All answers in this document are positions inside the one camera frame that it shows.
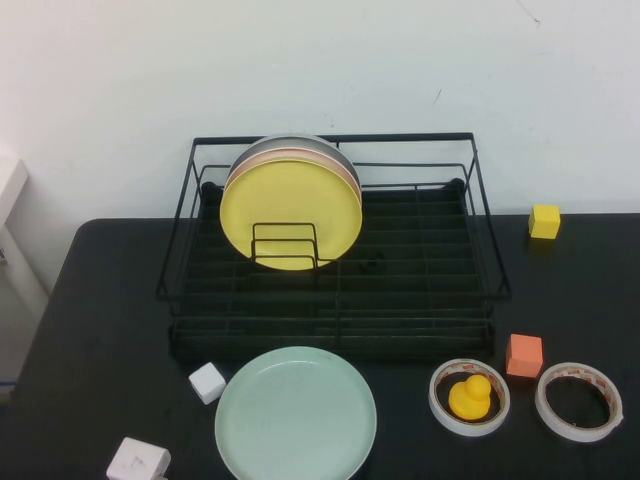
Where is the mint green plate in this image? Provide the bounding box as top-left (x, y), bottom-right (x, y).
top-left (213, 345), bottom-right (378, 480)

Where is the yellow plate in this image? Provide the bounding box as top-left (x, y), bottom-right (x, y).
top-left (218, 158), bottom-right (363, 272)

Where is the pink plate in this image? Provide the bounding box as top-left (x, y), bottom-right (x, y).
top-left (225, 147), bottom-right (362, 201)

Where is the grey plate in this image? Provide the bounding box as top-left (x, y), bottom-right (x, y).
top-left (228, 133), bottom-right (359, 184)

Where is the white cube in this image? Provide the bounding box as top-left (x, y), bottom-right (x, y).
top-left (187, 361), bottom-right (227, 406)

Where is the yellow rubber duck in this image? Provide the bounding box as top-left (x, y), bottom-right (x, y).
top-left (446, 374), bottom-right (492, 420)

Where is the yellow cube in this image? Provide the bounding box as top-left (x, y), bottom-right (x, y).
top-left (527, 203), bottom-right (561, 240)

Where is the orange cube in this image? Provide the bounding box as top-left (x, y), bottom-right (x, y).
top-left (504, 333), bottom-right (544, 378)

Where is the white tape roll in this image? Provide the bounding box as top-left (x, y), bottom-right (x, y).
top-left (533, 361), bottom-right (624, 443)
top-left (427, 357), bottom-right (511, 438)

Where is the white square power adapter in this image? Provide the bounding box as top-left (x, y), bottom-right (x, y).
top-left (105, 436), bottom-right (172, 480)

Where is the black wire dish rack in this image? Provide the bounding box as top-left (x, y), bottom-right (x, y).
top-left (154, 131), bottom-right (512, 362)

